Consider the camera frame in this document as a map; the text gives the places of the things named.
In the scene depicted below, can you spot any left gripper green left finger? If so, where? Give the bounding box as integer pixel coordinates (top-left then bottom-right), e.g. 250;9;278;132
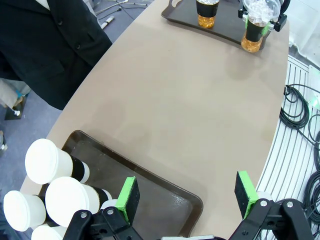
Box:
63;176;141;240

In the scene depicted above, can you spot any black floor cable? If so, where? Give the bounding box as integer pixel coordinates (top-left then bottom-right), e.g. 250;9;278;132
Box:
96;0;151;16

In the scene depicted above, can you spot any brown plastic serving tray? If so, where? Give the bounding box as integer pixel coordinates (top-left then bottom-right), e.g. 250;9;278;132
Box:
160;0;268;51
37;129;205;238

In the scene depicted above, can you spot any white paper cup black sleeve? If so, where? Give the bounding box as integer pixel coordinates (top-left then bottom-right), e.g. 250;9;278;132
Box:
44;176;113;226
24;138;91;185
31;224;69;240
3;190;47;231

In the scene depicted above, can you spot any clear dome-lid cup amber drink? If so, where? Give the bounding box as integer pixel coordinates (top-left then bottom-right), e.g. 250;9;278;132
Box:
195;0;221;29
240;0;282;53

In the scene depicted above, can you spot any coiled black cable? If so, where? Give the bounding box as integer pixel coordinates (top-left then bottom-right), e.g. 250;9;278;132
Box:
300;169;320;240
279;84;311;130

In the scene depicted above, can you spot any white cylinder with black band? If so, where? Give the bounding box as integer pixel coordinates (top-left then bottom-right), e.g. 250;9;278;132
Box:
100;15;116;29

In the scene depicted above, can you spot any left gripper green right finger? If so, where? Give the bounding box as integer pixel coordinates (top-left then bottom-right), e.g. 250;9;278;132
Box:
231;170;315;240

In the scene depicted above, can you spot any person in black jacket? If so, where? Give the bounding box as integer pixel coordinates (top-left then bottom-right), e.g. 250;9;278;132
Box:
0;0;113;111

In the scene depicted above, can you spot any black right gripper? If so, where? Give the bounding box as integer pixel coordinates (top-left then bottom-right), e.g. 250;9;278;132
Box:
237;0;291;36

